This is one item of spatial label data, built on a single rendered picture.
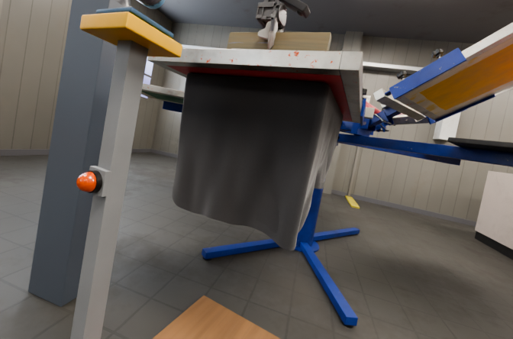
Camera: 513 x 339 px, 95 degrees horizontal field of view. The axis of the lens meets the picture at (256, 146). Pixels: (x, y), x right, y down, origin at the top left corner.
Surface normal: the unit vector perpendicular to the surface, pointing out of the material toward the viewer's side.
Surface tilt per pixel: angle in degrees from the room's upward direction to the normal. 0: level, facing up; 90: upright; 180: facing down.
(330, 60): 90
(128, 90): 90
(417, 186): 90
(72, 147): 90
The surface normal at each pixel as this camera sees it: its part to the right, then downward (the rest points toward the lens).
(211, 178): -0.45, 0.00
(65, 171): -0.24, 0.00
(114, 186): 0.90, 0.18
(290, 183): -0.63, -0.04
